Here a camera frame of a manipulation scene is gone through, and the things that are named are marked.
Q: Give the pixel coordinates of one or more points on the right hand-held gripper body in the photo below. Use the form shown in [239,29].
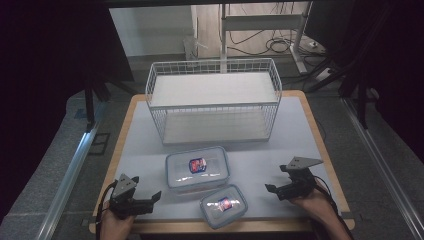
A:
[300,181]

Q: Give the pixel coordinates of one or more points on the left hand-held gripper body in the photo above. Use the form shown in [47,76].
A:
[128,204]

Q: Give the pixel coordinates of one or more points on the large clear food container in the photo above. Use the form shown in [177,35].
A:
[181,170]

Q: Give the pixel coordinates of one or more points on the small clear food container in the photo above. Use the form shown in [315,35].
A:
[238,206]

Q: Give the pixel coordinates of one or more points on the person's right hand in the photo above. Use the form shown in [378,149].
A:
[313,201]

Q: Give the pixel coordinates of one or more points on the person's left hand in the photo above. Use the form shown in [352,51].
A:
[115,226]

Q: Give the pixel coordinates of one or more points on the black tripod stand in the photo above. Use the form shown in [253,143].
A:
[89,103]
[361,100]

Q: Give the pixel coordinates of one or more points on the white power strip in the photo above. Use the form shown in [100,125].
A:
[322,75]

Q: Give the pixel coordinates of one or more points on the aluminium rail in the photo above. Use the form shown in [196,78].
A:
[383,166]
[66,176]

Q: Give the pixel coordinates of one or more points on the white metal desk frame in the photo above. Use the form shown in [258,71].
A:
[263,22]

